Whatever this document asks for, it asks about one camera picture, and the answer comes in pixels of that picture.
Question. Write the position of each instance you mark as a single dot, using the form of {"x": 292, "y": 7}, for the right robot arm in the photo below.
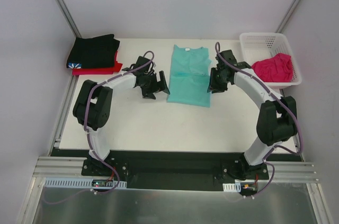
{"x": 277, "y": 119}

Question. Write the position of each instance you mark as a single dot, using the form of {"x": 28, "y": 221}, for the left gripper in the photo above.
{"x": 154, "y": 85}

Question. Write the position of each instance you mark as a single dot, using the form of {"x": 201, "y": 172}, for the white cable duct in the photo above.
{"x": 231, "y": 187}
{"x": 84, "y": 183}

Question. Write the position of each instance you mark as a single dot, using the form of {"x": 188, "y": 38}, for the left aluminium frame post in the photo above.
{"x": 68, "y": 17}

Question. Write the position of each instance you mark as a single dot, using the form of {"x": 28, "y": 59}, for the white plastic basket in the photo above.
{"x": 261, "y": 46}

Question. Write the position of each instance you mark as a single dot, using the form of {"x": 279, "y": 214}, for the right white cable duct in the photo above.
{"x": 231, "y": 187}

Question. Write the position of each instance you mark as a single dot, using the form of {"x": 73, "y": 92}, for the left white cable duct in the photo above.
{"x": 84, "y": 183}

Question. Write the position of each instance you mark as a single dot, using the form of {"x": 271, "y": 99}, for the teal t shirt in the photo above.
{"x": 189, "y": 77}

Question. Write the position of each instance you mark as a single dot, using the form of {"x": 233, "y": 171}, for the pink t shirt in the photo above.
{"x": 277, "y": 69}

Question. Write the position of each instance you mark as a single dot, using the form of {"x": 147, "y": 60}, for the folded red t shirt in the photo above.
{"x": 100, "y": 71}

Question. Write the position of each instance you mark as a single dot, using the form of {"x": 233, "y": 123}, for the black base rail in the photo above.
{"x": 163, "y": 170}

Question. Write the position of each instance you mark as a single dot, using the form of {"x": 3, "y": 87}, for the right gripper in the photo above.
{"x": 215, "y": 80}

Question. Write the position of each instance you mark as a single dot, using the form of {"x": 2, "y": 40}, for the folded black t shirt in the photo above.
{"x": 93, "y": 53}

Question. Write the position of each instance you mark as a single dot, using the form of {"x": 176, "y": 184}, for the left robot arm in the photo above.
{"x": 93, "y": 104}

